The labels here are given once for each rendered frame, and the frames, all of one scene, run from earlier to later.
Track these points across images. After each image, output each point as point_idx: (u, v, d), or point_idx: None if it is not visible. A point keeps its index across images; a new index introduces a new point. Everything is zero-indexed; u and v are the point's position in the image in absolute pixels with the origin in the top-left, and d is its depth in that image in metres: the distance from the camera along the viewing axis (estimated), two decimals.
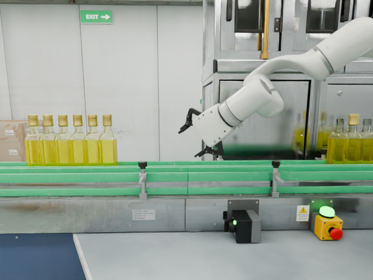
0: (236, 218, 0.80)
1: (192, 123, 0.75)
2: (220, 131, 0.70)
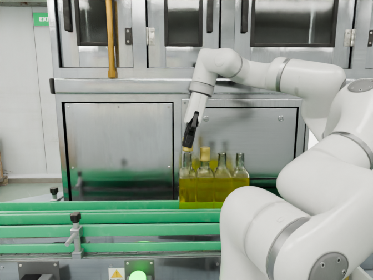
0: None
1: (196, 128, 0.76)
2: None
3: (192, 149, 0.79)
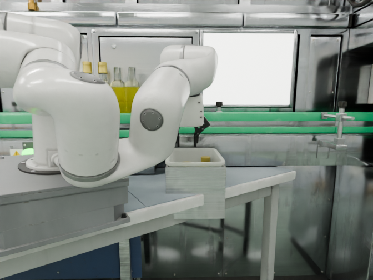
0: None
1: None
2: (196, 106, 0.72)
3: (91, 71, 0.95)
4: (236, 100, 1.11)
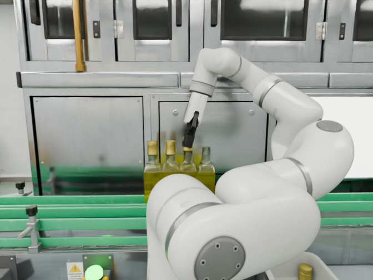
0: None
1: (196, 128, 0.76)
2: None
3: (157, 153, 0.79)
4: None
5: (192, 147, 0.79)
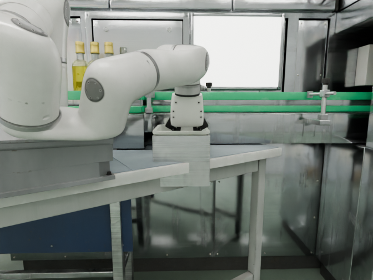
0: None
1: (178, 128, 0.76)
2: (196, 106, 0.72)
3: (84, 51, 0.98)
4: (226, 82, 1.14)
5: (112, 50, 0.99)
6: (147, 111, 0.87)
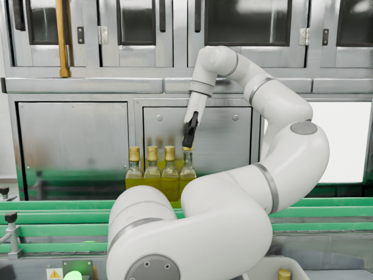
0: None
1: (196, 128, 0.76)
2: None
3: (139, 159, 0.79)
4: None
5: (174, 156, 0.80)
6: None
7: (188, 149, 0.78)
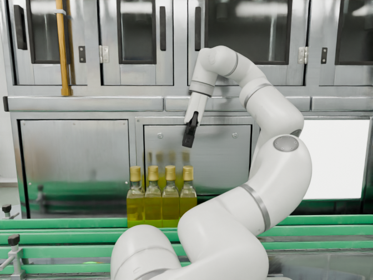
0: None
1: (196, 128, 0.76)
2: None
3: (140, 178, 0.80)
4: None
5: (175, 176, 0.81)
6: None
7: (188, 179, 0.79)
